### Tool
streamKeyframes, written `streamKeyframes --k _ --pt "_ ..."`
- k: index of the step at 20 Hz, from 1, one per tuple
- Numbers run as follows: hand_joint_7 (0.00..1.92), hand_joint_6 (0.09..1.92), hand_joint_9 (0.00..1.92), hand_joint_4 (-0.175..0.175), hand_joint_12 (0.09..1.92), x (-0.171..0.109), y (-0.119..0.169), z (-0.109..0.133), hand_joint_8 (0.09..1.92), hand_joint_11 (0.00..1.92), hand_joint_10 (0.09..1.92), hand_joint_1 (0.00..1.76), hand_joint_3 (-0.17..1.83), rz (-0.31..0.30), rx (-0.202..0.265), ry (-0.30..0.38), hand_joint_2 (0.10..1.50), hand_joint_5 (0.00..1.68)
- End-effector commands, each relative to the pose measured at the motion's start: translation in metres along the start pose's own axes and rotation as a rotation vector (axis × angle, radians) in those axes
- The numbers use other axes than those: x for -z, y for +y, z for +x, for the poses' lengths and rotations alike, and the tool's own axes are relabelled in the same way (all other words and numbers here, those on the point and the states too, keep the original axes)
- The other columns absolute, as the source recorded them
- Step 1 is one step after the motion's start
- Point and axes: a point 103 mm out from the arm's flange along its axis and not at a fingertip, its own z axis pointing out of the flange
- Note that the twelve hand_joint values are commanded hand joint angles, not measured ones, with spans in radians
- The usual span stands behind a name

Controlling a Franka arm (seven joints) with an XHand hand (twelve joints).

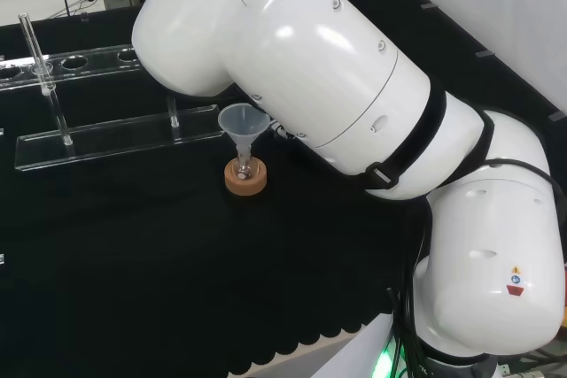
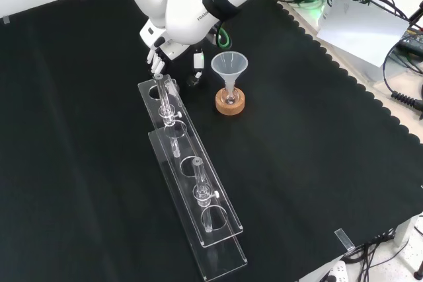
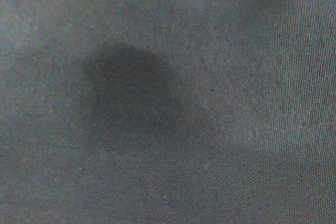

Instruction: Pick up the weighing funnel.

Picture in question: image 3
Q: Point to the black bench cloth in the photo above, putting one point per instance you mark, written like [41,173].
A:
[183,129]

